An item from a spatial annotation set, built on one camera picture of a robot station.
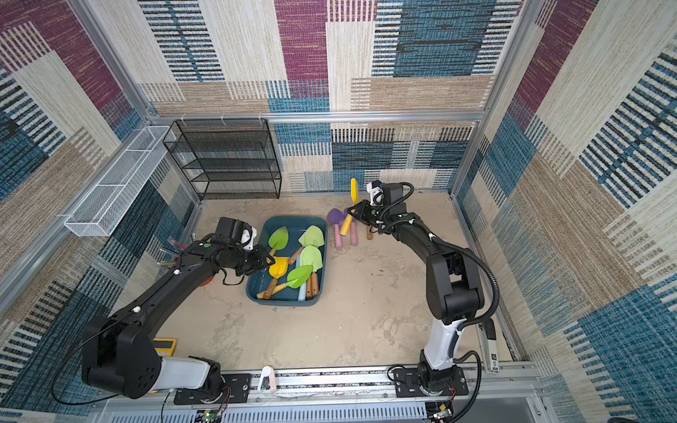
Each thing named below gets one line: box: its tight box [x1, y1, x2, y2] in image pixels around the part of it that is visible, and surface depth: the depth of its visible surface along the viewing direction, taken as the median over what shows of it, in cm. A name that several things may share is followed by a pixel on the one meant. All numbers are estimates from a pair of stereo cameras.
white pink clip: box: [257, 364, 277, 394], surface depth 76 cm
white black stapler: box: [476, 319, 500, 373], surface depth 79 cm
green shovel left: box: [266, 225, 290, 265], surface depth 107 cm
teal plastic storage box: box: [245, 215, 329, 307], surface depth 96 cm
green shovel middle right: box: [298, 244, 324, 298], surface depth 97 cm
